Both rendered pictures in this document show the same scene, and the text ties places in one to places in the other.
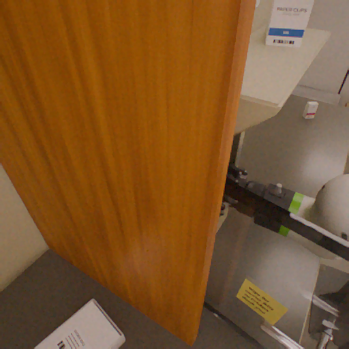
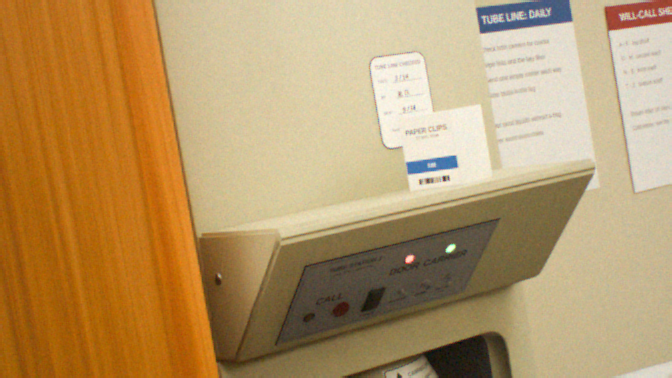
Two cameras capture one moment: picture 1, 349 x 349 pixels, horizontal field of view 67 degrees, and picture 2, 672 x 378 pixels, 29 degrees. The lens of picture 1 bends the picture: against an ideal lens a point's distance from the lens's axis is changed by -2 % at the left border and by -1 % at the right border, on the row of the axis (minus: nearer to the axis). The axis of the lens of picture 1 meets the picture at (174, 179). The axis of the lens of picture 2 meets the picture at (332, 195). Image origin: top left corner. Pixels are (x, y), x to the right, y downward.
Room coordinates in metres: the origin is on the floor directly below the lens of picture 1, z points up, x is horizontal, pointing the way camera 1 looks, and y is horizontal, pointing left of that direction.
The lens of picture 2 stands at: (-0.56, -0.49, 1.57)
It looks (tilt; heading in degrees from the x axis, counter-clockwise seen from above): 3 degrees down; 23
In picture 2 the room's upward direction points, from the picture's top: 10 degrees counter-clockwise
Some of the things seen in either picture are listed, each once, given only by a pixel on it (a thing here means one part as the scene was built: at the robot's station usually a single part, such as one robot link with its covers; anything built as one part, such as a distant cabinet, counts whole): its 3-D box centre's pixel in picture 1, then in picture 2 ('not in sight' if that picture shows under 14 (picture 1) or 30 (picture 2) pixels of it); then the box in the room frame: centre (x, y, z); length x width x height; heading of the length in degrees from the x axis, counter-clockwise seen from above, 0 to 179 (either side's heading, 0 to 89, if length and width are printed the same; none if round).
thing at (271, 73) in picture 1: (264, 84); (415, 255); (0.40, -0.14, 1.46); 0.32 x 0.11 x 0.10; 148
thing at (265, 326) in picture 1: (294, 335); not in sight; (0.13, -0.18, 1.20); 0.10 x 0.05 x 0.03; 50
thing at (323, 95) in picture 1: (304, 108); not in sight; (2.77, -1.47, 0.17); 0.60 x 0.42 x 0.33; 56
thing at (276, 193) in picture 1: (273, 205); not in sight; (0.38, -0.21, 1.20); 0.09 x 0.06 x 0.12; 148
